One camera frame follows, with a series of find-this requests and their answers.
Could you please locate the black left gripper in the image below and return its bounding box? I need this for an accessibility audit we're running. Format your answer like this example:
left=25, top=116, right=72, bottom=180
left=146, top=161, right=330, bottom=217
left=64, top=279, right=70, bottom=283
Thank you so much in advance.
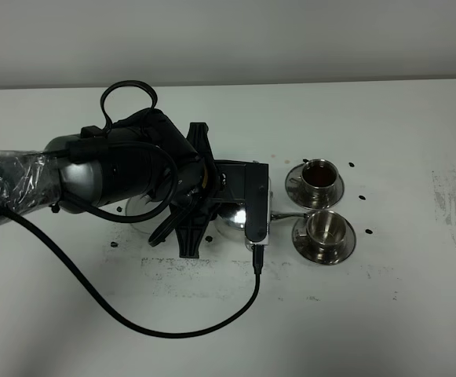
left=172, top=123, right=250, bottom=258

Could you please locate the stainless steel teapot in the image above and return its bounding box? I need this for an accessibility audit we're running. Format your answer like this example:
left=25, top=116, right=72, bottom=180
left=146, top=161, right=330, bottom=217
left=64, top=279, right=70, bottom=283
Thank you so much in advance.
left=214, top=190, right=309, bottom=245

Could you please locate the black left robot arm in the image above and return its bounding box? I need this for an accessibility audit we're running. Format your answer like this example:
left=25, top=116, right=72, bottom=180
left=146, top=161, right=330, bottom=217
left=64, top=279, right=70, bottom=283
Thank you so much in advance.
left=0, top=108, right=268, bottom=258

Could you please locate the steel teapot saucer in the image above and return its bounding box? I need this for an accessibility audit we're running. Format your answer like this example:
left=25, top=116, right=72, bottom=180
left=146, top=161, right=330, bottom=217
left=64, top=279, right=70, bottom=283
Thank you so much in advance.
left=125, top=195, right=170, bottom=236

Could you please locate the far stainless steel saucer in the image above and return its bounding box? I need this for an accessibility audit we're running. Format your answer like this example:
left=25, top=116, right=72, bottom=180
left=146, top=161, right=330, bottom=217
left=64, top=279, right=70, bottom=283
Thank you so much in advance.
left=285, top=175, right=345, bottom=210

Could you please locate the stainless steel saucer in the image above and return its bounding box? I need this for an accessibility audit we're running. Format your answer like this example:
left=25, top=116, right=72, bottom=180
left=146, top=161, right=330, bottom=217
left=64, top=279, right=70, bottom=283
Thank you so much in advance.
left=292, top=220, right=356, bottom=265
left=285, top=175, right=345, bottom=210

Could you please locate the near stainless steel saucer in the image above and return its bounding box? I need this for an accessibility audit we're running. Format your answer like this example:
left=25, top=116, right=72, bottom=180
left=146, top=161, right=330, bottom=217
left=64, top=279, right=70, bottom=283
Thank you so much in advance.
left=292, top=220, right=356, bottom=265

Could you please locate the far stainless steel teacup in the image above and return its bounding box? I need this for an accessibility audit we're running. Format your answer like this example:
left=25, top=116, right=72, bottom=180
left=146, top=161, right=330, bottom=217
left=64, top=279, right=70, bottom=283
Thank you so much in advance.
left=285, top=159, right=340, bottom=195

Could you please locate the stainless steel teacup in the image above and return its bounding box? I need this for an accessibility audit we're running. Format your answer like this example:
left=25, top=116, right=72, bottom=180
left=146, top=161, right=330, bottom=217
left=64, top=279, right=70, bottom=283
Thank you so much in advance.
left=285, top=159, right=340, bottom=195
left=293, top=210, right=348, bottom=249

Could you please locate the near stainless steel teacup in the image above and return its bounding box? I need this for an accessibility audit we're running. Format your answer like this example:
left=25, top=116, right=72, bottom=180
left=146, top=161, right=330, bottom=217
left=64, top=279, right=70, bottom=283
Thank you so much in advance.
left=293, top=210, right=348, bottom=249

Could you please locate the black left camera cable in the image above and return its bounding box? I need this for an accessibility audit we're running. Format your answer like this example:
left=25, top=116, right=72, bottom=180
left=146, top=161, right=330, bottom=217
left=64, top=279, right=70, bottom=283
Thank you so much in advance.
left=0, top=80, right=266, bottom=339

